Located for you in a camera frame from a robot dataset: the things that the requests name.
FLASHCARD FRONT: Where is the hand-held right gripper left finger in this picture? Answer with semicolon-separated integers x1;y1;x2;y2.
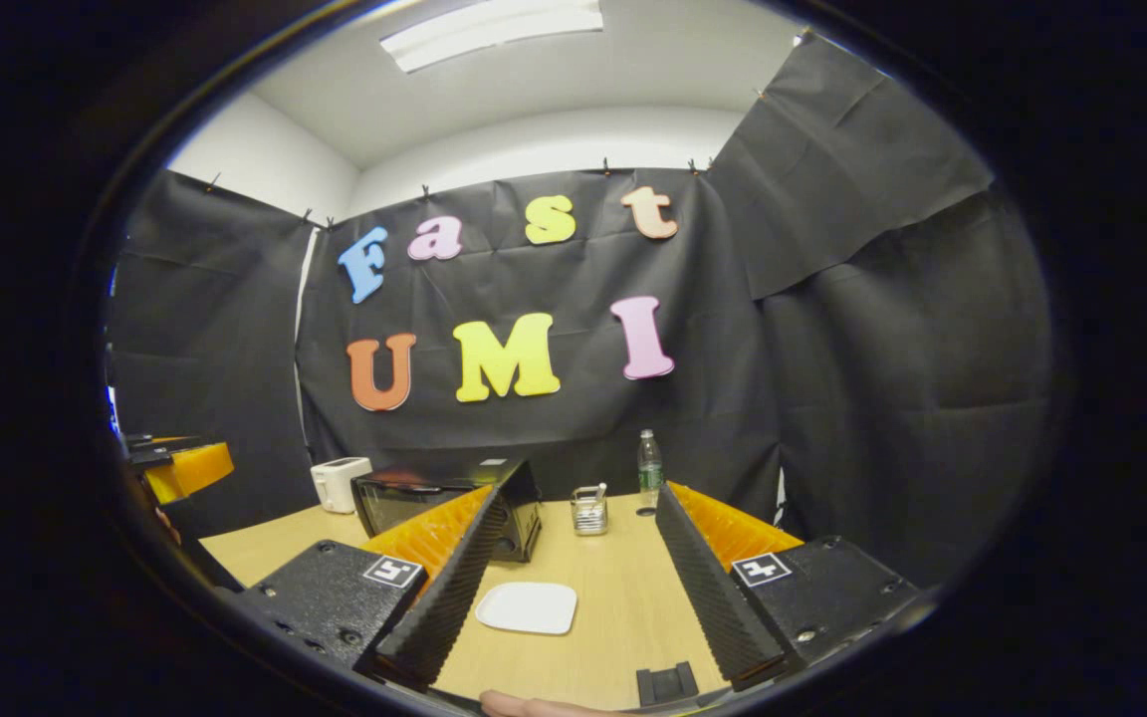
235;485;509;693

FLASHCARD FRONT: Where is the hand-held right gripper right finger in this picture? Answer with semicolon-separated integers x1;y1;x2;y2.
653;484;923;690

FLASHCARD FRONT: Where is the black electric oven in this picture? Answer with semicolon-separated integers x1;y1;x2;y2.
350;458;543;565

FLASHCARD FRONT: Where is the white square plate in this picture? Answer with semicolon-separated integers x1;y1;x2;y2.
475;582;578;636

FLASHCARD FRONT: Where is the clear plastic water bottle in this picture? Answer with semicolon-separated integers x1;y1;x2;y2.
637;429;664;512

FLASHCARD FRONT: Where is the metal mesh holder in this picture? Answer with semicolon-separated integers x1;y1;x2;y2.
572;483;609;538

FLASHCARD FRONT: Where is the white toaster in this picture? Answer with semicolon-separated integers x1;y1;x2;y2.
311;457;373;515

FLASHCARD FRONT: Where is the black backdrop cloth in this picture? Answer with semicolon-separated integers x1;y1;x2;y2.
101;30;1057;589

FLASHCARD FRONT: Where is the long ceiling light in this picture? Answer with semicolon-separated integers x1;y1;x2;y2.
379;0;604;74

